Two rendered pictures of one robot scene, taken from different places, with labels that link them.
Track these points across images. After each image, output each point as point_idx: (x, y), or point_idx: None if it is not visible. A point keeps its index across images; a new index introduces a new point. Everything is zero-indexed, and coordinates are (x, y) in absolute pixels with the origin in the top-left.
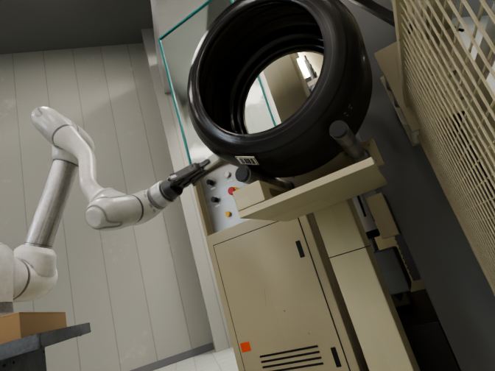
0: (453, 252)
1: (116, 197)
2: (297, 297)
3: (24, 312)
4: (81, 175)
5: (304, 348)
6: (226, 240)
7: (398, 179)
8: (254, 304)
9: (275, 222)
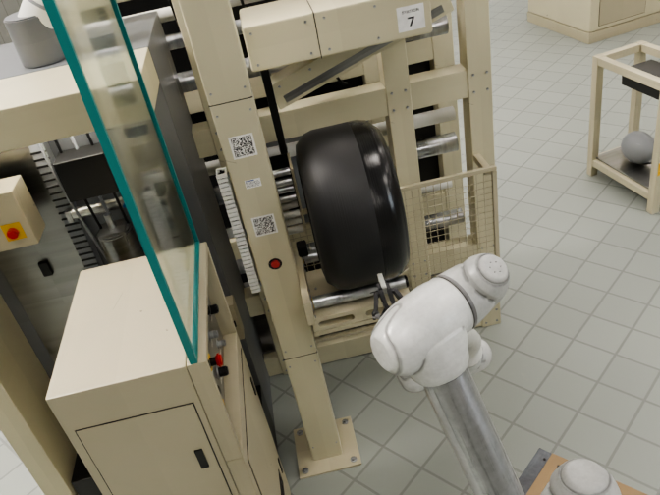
0: (247, 327)
1: None
2: (266, 438)
3: (547, 461)
4: (476, 331)
5: (280, 482)
6: (247, 436)
7: (228, 278)
8: (270, 486)
9: (243, 371)
